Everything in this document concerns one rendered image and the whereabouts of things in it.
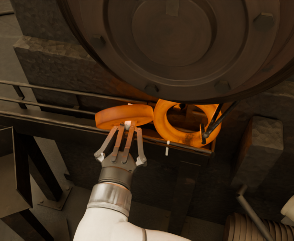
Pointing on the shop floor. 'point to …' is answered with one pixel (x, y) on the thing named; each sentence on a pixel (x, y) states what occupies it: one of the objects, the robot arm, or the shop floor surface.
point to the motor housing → (244, 219)
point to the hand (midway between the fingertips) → (131, 116)
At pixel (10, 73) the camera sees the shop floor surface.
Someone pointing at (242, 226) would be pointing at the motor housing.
